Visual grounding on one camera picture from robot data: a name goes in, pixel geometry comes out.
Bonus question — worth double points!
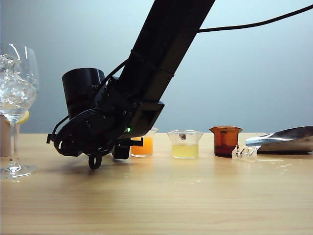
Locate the stainless steel ice scoop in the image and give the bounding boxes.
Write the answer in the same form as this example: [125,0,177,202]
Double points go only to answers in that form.
[245,125,313,155]

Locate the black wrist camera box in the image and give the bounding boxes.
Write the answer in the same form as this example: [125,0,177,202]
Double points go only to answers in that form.
[111,137,144,161]

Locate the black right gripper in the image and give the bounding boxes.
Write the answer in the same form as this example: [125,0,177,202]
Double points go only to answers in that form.
[45,107,123,158]

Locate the clear ice cube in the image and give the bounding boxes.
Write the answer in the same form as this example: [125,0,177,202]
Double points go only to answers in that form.
[231,144,258,161]

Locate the beige wooden block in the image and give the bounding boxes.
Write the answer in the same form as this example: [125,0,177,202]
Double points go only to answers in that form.
[0,115,12,157]

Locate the amber measuring cup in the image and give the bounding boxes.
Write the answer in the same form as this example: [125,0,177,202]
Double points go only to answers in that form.
[209,126,244,158]

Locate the clear cup with orange juice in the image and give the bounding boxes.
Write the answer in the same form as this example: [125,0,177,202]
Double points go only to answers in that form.
[129,127,159,158]

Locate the large clear wine glass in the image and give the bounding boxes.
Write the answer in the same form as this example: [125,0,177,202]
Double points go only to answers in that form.
[0,43,40,182]

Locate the black cable loop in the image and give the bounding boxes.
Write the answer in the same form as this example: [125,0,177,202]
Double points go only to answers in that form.
[87,155,102,171]

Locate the clear cup with yellow liquid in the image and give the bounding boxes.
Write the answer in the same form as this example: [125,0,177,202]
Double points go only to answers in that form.
[166,129,204,160]

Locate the yellow lemon slice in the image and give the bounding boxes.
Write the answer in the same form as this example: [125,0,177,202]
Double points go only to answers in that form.
[18,110,30,124]

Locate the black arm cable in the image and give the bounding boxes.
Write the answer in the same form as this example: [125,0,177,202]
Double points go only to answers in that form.
[198,4,313,34]

